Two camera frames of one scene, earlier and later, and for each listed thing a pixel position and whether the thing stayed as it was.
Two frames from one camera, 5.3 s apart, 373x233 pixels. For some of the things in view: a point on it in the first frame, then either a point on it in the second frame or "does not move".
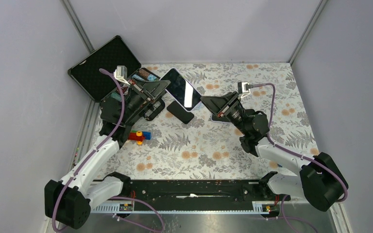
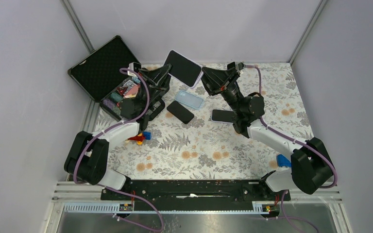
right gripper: [219, 104] → [219, 81]
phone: [181, 90] → [183, 69]
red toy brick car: [139, 136] does not move
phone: [214, 118] does not move
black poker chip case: [114, 53] does not move
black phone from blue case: [179, 112] does not move
